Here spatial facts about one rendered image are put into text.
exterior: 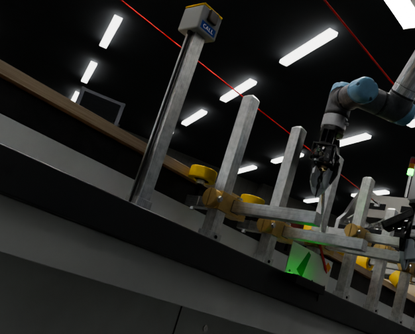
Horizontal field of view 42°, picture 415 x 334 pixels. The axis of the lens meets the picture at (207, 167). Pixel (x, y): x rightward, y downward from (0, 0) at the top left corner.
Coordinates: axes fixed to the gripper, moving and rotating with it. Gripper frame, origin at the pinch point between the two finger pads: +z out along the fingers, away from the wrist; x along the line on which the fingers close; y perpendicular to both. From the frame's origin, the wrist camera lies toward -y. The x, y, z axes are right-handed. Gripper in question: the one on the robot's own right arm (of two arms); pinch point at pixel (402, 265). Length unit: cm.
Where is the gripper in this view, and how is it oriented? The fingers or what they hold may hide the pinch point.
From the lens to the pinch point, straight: 173.0
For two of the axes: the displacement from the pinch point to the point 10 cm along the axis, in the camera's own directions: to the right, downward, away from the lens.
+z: -2.9, 9.3, -2.4
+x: 6.3, 3.7, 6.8
